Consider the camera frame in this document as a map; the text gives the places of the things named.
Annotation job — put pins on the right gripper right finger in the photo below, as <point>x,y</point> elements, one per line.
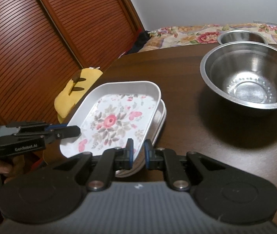
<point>153,157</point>

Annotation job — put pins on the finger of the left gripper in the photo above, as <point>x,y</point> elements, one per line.
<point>63,133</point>
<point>55,126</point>

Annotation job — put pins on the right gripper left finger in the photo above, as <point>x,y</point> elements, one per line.
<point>124,157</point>

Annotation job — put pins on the floral white square plate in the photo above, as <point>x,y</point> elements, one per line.
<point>110,115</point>

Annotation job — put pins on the large steel bowl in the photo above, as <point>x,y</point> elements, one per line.
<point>243,72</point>

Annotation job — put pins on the medium steel bowl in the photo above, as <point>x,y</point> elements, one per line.
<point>240,35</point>

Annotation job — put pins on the left hand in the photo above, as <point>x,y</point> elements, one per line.
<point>13,169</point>

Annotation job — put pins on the lower white square plate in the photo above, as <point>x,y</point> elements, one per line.
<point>153,133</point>

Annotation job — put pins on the yellow plush cushion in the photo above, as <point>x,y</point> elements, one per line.
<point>74,90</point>

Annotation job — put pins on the wooden louvered closet door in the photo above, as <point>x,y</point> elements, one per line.
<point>43,43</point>

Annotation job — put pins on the floral bed quilt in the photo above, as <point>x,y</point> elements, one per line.
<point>167,37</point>

